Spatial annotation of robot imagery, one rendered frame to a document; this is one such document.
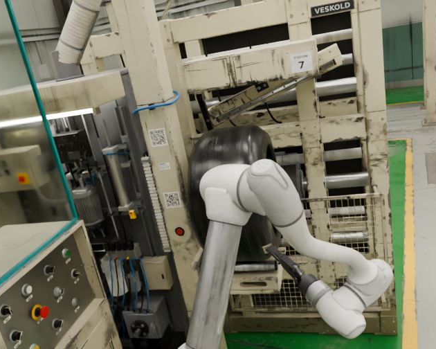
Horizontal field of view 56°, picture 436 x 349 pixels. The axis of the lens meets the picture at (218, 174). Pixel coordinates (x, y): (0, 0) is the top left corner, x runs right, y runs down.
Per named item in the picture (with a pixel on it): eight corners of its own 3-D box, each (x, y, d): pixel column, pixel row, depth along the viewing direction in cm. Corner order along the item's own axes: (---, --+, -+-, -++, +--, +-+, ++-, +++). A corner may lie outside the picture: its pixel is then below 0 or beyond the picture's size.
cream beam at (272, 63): (186, 95, 193) (180, 63, 188) (201, 87, 215) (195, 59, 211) (319, 75, 176) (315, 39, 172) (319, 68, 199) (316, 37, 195)
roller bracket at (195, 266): (194, 284, 184) (189, 265, 181) (214, 240, 220) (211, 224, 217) (201, 284, 183) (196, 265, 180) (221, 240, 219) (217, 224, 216)
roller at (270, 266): (200, 274, 185) (198, 266, 184) (203, 269, 189) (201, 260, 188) (277, 272, 176) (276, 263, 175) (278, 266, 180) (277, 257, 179)
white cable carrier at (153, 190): (164, 252, 196) (140, 157, 182) (167, 246, 201) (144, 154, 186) (172, 251, 195) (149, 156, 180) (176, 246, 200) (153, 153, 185)
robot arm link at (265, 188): (313, 199, 116) (275, 194, 126) (289, 149, 108) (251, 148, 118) (290, 233, 110) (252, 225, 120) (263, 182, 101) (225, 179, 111)
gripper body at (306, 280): (303, 290, 144) (285, 272, 150) (306, 300, 150) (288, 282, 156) (319, 276, 145) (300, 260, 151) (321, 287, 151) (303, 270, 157)
